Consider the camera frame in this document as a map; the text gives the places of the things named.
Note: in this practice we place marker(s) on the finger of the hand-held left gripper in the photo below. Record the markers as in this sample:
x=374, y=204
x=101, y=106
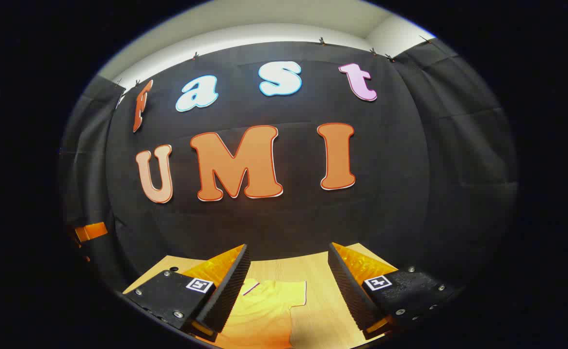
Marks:
x=92, y=231

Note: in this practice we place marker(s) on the orange T-shirt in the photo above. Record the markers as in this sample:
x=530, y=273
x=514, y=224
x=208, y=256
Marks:
x=264, y=310

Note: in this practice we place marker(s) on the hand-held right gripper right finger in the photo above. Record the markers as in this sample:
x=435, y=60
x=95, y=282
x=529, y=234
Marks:
x=349, y=291

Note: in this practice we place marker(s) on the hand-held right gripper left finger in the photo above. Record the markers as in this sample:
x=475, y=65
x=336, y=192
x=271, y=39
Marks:
x=228, y=291

